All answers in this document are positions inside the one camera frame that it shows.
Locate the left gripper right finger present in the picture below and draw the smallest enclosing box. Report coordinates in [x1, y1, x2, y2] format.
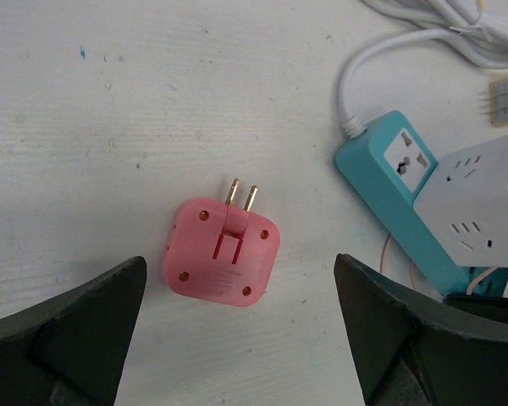
[334, 254, 508, 405]

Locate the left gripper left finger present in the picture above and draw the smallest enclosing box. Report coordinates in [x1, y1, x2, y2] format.
[0, 256, 146, 405]

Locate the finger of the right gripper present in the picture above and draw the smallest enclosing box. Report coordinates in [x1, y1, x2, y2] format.
[443, 294, 508, 325]

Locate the white cube charger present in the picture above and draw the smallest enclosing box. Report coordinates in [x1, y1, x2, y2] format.
[414, 135, 508, 267]

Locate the pink charger cube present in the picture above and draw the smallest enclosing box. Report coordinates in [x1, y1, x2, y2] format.
[160, 178, 281, 307]

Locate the orange charger plug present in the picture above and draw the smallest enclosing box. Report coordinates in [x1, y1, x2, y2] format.
[479, 75, 508, 127]

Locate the pink thin cable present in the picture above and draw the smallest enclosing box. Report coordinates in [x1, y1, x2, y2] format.
[379, 234, 500, 297]

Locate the white coiled cable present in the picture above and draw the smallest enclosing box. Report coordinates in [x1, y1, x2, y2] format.
[337, 0, 508, 139]

